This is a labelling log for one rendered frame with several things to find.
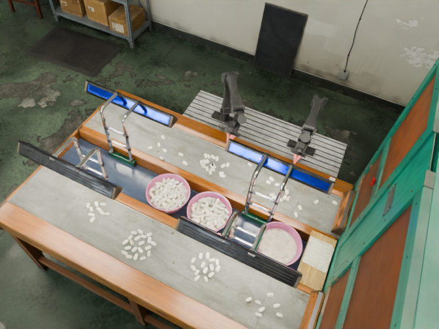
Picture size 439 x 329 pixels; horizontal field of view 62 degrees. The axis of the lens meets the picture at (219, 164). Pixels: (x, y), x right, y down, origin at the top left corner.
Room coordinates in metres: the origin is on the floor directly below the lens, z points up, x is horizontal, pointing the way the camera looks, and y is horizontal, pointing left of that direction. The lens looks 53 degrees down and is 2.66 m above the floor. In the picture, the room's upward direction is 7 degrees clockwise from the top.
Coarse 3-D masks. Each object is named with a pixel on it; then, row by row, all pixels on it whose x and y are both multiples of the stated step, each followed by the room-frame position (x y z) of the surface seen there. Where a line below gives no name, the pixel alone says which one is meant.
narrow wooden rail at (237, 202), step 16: (80, 128) 1.59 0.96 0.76; (96, 144) 1.52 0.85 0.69; (112, 144) 1.48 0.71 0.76; (144, 160) 1.39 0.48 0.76; (160, 160) 1.40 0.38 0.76; (192, 176) 1.30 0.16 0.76; (224, 192) 1.21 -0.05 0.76; (240, 208) 1.15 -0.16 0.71; (256, 208) 1.13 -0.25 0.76; (288, 224) 1.05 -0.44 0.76; (304, 224) 1.06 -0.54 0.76; (304, 240) 1.00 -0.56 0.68; (336, 240) 0.98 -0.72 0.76
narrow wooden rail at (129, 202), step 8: (120, 200) 1.07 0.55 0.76; (128, 200) 1.08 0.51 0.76; (136, 200) 1.08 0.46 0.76; (136, 208) 1.03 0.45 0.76; (144, 208) 1.04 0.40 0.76; (152, 208) 1.04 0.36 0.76; (152, 216) 0.99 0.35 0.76; (160, 216) 1.00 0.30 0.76; (168, 216) 1.00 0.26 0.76; (168, 224) 0.95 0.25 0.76; (304, 288) 0.68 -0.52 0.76
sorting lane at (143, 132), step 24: (96, 120) 1.70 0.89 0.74; (120, 120) 1.72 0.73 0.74; (144, 120) 1.75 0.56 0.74; (144, 144) 1.53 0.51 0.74; (168, 144) 1.56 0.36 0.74; (192, 144) 1.58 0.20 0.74; (192, 168) 1.38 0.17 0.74; (216, 168) 1.40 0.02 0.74; (240, 168) 1.43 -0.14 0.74; (264, 168) 1.45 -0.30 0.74; (240, 192) 1.24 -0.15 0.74; (264, 192) 1.26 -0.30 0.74; (312, 192) 1.31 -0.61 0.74; (288, 216) 1.11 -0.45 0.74; (312, 216) 1.13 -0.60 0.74
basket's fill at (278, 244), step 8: (272, 232) 0.99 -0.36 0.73; (280, 232) 1.00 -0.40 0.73; (264, 240) 0.94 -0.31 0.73; (272, 240) 0.94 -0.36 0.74; (280, 240) 0.95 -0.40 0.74; (288, 240) 0.96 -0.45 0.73; (264, 248) 0.89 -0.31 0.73; (272, 248) 0.90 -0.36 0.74; (280, 248) 0.90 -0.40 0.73; (288, 248) 0.91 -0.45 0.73; (296, 248) 0.92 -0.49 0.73; (272, 256) 0.85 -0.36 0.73; (280, 256) 0.86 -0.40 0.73; (288, 256) 0.86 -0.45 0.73
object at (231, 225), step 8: (232, 216) 0.86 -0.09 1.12; (232, 224) 0.82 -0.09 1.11; (264, 224) 0.84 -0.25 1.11; (224, 232) 0.77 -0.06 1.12; (232, 232) 0.88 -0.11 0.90; (248, 232) 0.86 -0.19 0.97; (264, 232) 0.83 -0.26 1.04; (224, 240) 0.73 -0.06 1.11; (240, 240) 0.87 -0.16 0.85; (256, 240) 0.75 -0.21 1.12; (256, 248) 0.71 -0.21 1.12
